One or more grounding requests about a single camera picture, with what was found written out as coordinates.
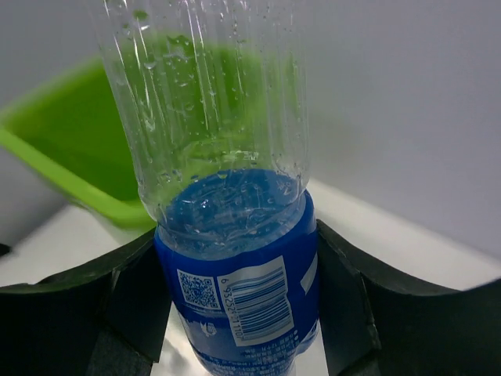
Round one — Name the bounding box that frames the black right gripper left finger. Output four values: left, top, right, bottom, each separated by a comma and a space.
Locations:
1, 230, 171, 375

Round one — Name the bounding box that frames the green plastic bin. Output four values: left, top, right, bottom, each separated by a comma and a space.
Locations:
0, 38, 306, 244

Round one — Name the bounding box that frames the clear bottle blue label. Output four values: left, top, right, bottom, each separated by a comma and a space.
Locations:
87, 1, 319, 375

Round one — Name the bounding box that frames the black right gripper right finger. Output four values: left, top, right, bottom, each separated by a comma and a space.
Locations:
317, 222, 500, 375

